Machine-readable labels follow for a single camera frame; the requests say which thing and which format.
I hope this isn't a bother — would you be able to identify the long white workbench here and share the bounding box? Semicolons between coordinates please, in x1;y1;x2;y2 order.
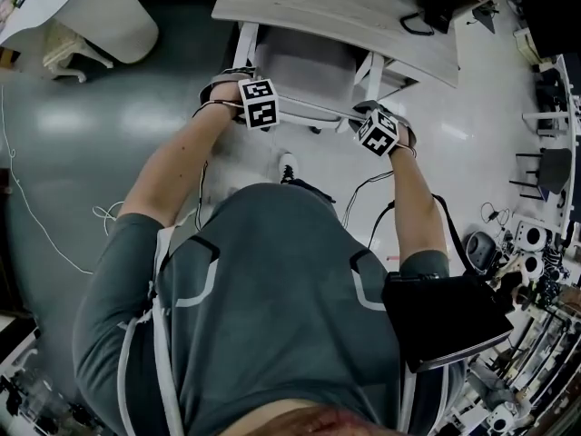
515;52;581;244

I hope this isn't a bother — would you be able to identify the thin black right gripper cable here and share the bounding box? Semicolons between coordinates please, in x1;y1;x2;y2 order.
340;170;394;226

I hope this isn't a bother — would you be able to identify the black dome shell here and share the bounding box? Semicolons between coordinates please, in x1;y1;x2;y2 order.
462;230;500;274

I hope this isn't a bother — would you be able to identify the grey wooden desk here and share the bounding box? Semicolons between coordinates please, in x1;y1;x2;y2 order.
211;0;462;89

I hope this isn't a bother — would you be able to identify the black floor cable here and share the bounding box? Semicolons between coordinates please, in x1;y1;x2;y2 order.
480;202;512;226

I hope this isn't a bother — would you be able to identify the white round table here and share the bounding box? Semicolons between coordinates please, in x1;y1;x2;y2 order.
0;0;160;67

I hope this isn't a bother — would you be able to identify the black shoulder bag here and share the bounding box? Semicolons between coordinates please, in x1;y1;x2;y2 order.
380;193;517;374

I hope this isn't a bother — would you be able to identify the black side chair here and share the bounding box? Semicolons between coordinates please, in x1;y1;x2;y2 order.
507;147;574;202

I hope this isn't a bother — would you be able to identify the white mesh chair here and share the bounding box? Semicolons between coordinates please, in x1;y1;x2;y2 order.
231;20;387;135

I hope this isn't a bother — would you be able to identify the person's right white shoe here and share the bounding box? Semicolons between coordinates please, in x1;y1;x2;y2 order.
277;152;300;183

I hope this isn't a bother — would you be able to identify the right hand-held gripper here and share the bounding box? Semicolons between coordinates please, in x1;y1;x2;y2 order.
347;99;417;158

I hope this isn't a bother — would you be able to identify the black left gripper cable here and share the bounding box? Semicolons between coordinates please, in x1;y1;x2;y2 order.
192;100;241;231

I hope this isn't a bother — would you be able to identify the white metal rack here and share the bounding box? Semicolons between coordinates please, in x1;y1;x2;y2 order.
0;315;55;431

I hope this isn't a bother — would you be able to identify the person's right leg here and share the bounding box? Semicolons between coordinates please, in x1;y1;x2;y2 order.
283;177;337;204

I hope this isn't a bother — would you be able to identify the thick black cable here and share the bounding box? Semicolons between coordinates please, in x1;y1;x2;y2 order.
367;200;396;252

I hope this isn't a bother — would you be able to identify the cream ornate stool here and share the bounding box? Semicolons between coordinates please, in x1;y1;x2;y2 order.
43;20;114;84

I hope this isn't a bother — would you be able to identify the white robot head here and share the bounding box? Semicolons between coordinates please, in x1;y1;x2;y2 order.
487;401;521;433
515;223;553;253
521;252;545;280

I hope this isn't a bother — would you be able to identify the person's left forearm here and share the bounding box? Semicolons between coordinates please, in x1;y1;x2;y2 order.
115;104;241;229

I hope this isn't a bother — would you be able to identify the person's grey shirt torso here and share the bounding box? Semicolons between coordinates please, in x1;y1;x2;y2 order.
72;182;468;436

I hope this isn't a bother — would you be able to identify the white drawer cabinet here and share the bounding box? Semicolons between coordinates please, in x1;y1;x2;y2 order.
380;59;421;94

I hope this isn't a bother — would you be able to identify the person's face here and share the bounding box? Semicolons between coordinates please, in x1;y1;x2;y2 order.
233;401;387;436

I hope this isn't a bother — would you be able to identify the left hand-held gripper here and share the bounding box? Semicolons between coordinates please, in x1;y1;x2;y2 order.
198;65;279;130

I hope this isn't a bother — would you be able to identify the person's right forearm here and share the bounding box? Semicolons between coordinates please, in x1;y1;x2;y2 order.
388;150;448;263

